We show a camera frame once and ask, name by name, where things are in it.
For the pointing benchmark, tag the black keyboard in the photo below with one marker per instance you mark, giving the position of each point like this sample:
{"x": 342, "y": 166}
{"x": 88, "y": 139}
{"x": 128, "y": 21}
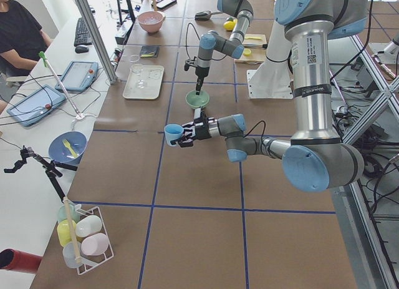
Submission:
{"x": 82, "y": 35}

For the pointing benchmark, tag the pink cup in rack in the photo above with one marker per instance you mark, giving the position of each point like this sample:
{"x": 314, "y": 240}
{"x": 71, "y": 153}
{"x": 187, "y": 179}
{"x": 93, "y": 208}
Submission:
{"x": 95, "y": 244}

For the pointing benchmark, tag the black computer mouse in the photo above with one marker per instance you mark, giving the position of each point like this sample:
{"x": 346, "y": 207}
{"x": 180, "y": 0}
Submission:
{"x": 80, "y": 49}

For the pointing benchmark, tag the lemon half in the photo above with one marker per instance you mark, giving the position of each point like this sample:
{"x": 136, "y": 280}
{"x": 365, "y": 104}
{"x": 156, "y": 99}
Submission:
{"x": 247, "y": 52}

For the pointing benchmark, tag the near teach pendant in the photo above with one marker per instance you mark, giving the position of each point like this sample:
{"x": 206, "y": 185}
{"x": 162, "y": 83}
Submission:
{"x": 36, "y": 106}

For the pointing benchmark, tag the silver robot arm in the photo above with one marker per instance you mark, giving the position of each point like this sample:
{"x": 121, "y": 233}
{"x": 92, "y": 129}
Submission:
{"x": 315, "y": 158}
{"x": 242, "y": 11}

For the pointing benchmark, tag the metal ice scoop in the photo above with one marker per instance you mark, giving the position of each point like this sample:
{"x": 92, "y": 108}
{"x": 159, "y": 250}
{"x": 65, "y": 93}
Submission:
{"x": 205, "y": 15}

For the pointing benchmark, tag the glass lid on table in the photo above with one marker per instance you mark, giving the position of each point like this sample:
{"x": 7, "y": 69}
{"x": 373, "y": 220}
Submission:
{"x": 134, "y": 58}

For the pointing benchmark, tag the person in black shirt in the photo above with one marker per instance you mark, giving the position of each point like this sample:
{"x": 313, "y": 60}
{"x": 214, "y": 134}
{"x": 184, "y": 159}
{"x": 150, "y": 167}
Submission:
{"x": 22, "y": 39}

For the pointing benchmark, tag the light blue cup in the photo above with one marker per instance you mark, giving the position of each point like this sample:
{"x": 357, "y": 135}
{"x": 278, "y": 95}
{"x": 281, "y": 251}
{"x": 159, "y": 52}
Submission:
{"x": 173, "y": 132}

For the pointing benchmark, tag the teach pendant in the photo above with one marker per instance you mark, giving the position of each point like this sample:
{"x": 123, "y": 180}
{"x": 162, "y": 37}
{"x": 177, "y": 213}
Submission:
{"x": 36, "y": 106}
{"x": 79, "y": 75}

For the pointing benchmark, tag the blue bowl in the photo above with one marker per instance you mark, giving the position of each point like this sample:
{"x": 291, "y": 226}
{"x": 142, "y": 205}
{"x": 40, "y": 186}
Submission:
{"x": 59, "y": 153}

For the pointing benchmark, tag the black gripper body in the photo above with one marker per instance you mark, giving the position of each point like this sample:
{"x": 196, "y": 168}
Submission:
{"x": 200, "y": 72}
{"x": 202, "y": 130}

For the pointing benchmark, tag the wooden cutting board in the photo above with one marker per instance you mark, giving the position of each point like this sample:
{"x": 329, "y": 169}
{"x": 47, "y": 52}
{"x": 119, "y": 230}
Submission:
{"x": 258, "y": 55}

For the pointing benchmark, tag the white tray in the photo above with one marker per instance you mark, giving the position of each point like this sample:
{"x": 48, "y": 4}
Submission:
{"x": 153, "y": 76}

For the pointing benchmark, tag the aluminium frame post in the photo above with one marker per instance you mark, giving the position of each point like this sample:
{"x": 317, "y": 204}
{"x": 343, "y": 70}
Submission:
{"x": 97, "y": 41}

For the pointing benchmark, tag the yellow fork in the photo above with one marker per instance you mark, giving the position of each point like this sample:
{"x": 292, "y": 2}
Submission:
{"x": 67, "y": 145}

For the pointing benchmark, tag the white cup rack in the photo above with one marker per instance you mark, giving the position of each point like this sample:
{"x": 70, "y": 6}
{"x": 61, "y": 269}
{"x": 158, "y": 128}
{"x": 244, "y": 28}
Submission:
{"x": 72, "y": 254}

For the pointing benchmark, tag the green bowl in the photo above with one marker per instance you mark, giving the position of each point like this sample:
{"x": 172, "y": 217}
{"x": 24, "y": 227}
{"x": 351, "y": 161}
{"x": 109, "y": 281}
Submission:
{"x": 196, "y": 101}

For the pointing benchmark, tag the far teach pendant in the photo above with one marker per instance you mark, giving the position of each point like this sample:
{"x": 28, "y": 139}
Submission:
{"x": 79, "y": 75}

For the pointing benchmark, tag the pink bowl of ice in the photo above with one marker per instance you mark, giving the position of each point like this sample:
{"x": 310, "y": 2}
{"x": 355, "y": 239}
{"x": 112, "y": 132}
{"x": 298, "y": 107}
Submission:
{"x": 151, "y": 21}

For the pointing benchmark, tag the yellow cup in rack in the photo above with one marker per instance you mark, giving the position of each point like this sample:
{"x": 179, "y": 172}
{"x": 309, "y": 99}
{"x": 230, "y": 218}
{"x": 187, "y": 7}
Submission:
{"x": 63, "y": 233}

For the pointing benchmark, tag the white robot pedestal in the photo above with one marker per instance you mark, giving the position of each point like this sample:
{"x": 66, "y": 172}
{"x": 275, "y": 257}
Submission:
{"x": 272, "y": 78}

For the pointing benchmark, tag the wine glass on tray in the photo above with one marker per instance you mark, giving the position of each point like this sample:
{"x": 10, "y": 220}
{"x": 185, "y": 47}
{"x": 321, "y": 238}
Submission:
{"x": 137, "y": 69}

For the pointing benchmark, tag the pink rod with stand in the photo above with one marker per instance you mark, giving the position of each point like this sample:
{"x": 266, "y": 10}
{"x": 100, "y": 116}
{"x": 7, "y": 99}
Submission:
{"x": 79, "y": 115}

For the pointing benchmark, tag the red cylinder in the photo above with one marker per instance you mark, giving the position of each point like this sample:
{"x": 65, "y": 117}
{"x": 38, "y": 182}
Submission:
{"x": 18, "y": 261}

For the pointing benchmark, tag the white cup in rack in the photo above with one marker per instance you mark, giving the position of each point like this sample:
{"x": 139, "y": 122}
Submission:
{"x": 88, "y": 226}

